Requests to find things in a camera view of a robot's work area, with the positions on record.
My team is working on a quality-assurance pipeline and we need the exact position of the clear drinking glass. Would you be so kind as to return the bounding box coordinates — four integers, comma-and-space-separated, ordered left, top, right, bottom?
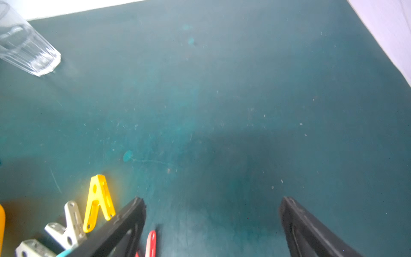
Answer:
1, 1, 62, 77

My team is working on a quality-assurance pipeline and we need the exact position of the red clothespin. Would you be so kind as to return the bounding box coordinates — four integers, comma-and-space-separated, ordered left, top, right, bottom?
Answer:
144, 230, 157, 257

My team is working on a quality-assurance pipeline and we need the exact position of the yellow clothespin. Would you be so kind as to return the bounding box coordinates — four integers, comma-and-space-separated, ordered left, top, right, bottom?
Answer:
83, 175, 116, 233

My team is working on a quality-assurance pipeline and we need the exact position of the yellow plastic storage box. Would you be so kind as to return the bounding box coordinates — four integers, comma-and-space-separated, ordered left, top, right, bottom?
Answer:
0, 205, 6, 252

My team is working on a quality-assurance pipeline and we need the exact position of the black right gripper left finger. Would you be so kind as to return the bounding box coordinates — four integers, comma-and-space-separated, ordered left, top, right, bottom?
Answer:
68, 197, 147, 257

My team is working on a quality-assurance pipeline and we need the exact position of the grey clothespin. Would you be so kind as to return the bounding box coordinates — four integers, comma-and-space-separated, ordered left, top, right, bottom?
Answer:
15, 239, 57, 257
45, 201, 87, 250

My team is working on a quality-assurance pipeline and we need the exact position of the teal clothespin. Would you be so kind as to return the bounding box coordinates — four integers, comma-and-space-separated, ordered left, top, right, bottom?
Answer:
56, 249, 72, 257

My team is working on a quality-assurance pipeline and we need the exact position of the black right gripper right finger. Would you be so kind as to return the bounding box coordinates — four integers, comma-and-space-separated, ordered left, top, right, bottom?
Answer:
279, 197, 361, 257

